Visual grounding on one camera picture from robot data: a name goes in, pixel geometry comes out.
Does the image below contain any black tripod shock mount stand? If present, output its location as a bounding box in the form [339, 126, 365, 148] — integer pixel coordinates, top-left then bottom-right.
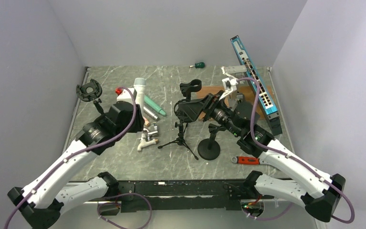
[157, 122, 199, 160]

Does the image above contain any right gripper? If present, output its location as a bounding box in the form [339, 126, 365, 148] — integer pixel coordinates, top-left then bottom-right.
[179, 90, 242, 136]

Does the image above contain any black shock mount desk stand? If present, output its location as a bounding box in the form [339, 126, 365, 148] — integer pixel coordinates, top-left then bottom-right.
[76, 79, 104, 115]

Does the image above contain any blue network switch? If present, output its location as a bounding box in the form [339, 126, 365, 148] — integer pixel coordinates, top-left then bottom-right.
[230, 35, 283, 136]

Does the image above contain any white microphone silver grille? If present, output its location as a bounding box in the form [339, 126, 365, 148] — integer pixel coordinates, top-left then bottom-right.
[133, 78, 146, 111]

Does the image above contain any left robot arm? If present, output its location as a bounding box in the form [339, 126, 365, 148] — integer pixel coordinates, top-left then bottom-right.
[4, 101, 144, 229]

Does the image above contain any mint green microphone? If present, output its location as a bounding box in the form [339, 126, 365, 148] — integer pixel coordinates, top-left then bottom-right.
[144, 95, 167, 116]

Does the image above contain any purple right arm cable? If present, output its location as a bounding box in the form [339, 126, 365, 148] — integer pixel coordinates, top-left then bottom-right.
[236, 77, 356, 224]

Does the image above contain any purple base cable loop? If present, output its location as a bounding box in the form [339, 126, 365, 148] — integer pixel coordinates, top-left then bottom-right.
[97, 193, 153, 229]

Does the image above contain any green handled screwdriver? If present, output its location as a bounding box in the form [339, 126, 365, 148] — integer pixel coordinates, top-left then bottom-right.
[189, 62, 205, 69]

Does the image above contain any black round base clip stand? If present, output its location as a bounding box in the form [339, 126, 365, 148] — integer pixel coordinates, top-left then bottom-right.
[179, 79, 202, 101]

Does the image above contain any metal bracket on post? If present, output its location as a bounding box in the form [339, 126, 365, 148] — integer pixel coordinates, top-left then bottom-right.
[220, 65, 247, 105]

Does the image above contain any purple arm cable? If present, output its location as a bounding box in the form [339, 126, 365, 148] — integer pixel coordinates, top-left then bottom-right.
[236, 77, 356, 224]
[3, 87, 138, 229]

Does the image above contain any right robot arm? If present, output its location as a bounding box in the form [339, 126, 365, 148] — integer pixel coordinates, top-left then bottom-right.
[175, 92, 346, 222]

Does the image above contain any peach pink microphone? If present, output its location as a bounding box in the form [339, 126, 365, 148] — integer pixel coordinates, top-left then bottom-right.
[144, 117, 151, 127]

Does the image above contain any grey condenser microphone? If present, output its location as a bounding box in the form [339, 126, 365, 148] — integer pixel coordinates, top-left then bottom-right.
[143, 106, 159, 121]

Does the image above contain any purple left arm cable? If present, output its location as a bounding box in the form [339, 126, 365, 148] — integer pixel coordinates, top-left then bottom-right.
[3, 87, 138, 229]

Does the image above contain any white and chrome faucet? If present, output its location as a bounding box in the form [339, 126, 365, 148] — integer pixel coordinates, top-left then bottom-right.
[137, 123, 159, 152]

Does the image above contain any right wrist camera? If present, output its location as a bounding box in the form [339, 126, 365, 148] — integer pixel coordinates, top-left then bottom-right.
[219, 77, 239, 101]

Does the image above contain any wooden board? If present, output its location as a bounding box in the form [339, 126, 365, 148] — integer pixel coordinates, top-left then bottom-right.
[195, 84, 254, 108]

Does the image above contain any red handled adjustable wrench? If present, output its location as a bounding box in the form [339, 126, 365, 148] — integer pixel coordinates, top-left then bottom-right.
[231, 156, 261, 165]

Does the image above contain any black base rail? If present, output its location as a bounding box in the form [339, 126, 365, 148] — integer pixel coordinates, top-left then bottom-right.
[91, 178, 275, 214]

